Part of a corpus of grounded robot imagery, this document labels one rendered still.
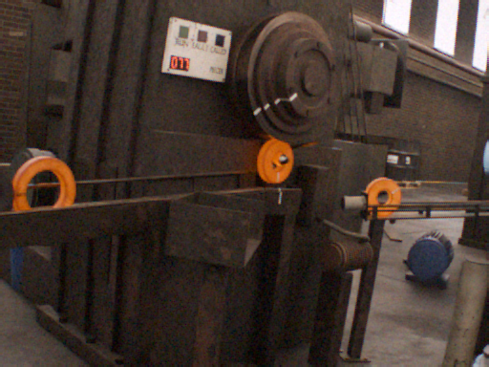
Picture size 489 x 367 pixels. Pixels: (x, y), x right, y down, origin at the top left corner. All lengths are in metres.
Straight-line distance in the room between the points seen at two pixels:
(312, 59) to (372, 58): 7.93
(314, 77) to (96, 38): 0.84
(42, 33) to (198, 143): 4.86
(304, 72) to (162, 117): 0.50
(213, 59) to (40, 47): 4.76
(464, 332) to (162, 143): 1.38
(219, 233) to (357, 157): 3.45
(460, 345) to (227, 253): 1.27
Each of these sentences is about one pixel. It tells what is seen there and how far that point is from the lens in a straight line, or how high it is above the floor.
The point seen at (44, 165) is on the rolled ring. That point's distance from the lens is 1.60.
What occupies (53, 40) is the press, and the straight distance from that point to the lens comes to 6.51.
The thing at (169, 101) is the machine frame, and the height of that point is 0.97.
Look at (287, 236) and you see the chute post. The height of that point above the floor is 0.54.
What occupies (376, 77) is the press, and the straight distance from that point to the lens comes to 10.10.
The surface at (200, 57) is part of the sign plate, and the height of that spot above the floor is 1.13.
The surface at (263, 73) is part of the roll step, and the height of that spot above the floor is 1.10.
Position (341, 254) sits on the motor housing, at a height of 0.49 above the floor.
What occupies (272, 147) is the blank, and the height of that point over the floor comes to 0.86.
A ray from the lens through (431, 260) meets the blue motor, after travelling 4.06.
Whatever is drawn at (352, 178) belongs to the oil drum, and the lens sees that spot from 4.85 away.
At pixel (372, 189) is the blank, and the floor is 0.73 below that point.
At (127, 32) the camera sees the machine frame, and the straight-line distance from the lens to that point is 2.13.
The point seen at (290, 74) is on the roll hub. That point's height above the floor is 1.11.
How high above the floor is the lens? 0.94
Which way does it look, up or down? 5 degrees down
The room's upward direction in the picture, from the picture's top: 8 degrees clockwise
